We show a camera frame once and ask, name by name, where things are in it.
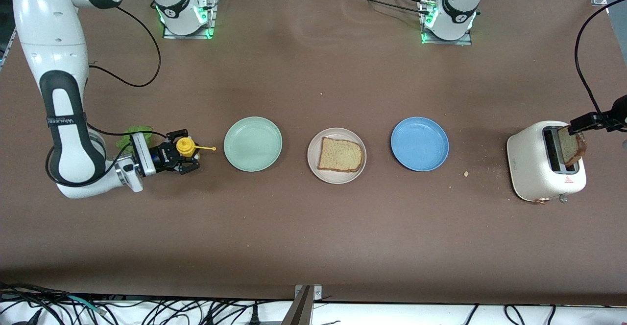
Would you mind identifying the dark metal bar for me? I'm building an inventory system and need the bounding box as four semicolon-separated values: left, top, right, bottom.
280;286;314;325

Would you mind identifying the beige plate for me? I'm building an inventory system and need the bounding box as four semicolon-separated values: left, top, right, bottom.
307;127;367;185

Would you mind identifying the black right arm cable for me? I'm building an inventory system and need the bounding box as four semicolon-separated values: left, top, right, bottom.
46;6;169;188

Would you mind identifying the white toaster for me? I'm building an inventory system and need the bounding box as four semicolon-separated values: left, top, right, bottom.
506;121;587;204

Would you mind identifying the yellow mustard squeeze bottle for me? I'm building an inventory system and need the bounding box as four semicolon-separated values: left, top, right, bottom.
176;138;217;162

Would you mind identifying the brown bread slice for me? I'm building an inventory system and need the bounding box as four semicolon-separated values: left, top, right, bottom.
557;125;587;165
317;137;364;173

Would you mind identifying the mint green plate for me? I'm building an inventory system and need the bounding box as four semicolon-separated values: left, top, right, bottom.
223;116;283;172

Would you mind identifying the green lettuce leaf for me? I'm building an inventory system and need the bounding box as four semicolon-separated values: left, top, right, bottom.
116;126;153;152

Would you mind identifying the teal cable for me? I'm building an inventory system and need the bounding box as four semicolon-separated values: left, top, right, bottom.
64;293;107;315

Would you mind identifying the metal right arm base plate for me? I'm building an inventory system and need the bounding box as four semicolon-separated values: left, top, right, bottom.
163;0;217;40

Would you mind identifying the blue plate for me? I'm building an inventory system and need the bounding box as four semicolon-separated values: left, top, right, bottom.
390;116;450;172

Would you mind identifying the silver metal bracket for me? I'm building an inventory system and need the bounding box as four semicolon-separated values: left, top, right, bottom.
294;284;323;301

